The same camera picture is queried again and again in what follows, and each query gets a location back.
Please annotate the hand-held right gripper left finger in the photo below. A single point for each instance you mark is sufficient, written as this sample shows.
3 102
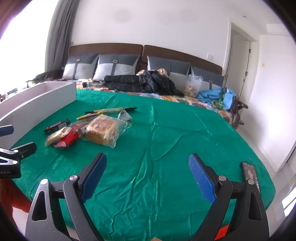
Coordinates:
93 177

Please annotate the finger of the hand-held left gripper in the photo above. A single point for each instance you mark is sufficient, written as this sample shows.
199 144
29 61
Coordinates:
5 131
24 149

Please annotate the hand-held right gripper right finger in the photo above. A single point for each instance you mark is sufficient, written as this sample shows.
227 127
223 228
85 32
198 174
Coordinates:
201 178

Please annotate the round bun packet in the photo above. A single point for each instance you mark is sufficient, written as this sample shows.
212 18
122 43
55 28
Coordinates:
55 136

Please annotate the brown bar snack packet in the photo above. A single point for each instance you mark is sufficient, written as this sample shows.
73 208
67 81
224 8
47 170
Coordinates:
57 126

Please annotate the red snack packet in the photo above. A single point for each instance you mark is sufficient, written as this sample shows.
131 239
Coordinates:
68 139

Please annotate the sliced bread packet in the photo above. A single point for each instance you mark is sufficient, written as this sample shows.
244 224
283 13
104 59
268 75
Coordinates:
104 128

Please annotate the clear long snack packet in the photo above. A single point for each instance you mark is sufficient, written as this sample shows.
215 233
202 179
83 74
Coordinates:
79 128

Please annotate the white triangular snack packet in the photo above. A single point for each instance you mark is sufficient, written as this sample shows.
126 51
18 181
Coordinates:
126 115

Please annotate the black and yellow snack packet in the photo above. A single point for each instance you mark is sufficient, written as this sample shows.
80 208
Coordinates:
120 109

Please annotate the person's orange clothing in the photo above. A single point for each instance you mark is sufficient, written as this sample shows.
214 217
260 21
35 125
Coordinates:
13 199

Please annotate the black smartphone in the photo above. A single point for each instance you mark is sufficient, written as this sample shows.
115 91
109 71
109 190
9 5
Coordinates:
251 176

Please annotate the green satin cloth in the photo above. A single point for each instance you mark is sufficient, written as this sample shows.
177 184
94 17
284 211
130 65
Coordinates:
161 139

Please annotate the wooden chair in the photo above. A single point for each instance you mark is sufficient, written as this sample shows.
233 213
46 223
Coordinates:
239 111

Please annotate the blue cloth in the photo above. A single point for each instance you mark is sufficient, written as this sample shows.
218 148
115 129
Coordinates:
212 96

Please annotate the clear plastic bag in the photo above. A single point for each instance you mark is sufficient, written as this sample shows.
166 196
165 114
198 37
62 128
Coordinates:
193 87

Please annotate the grey and white pillow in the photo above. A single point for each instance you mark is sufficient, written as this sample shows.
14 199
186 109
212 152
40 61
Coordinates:
115 67
168 64
78 66
208 78

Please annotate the black puffer jacket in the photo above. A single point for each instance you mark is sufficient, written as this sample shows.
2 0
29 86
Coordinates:
143 83

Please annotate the grey curtain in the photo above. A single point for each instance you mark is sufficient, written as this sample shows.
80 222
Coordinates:
61 34

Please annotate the beige garment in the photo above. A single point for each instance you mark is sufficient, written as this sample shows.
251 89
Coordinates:
162 72

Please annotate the white door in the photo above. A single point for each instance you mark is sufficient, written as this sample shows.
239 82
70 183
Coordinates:
238 64

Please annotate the brown headboard panel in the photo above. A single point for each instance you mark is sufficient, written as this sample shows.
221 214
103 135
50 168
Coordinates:
180 53

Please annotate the grey white pillows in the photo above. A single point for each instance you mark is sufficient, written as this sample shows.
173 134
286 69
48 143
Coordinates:
104 48

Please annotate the white wall switch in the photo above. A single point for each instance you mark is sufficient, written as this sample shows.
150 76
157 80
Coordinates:
210 57

